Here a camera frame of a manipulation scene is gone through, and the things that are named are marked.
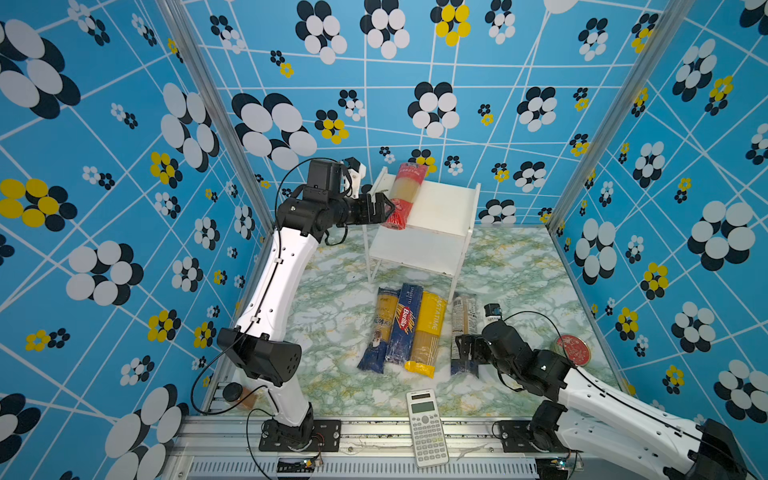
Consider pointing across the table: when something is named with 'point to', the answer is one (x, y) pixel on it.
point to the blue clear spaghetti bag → (374, 357)
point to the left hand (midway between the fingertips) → (381, 206)
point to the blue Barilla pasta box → (402, 337)
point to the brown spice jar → (233, 392)
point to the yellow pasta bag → (430, 316)
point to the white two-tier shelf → (438, 236)
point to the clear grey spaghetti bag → (465, 321)
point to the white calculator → (426, 428)
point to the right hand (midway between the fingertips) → (471, 339)
